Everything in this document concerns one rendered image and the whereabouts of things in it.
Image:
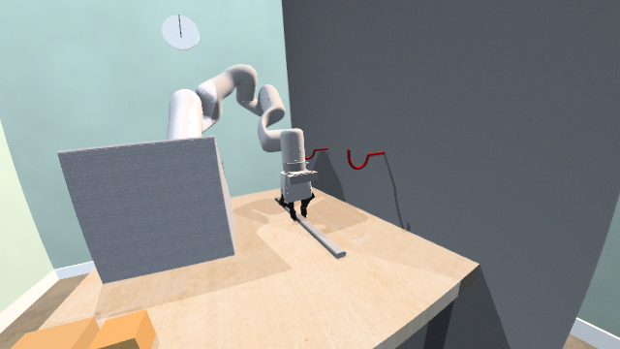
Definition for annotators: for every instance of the dark grey wall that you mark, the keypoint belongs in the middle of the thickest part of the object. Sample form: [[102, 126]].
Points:
[[500, 123]]

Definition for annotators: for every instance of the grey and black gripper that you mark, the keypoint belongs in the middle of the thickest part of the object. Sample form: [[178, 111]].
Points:
[[292, 193]]

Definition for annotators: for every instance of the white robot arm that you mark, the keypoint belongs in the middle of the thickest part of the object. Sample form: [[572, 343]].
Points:
[[191, 114]]

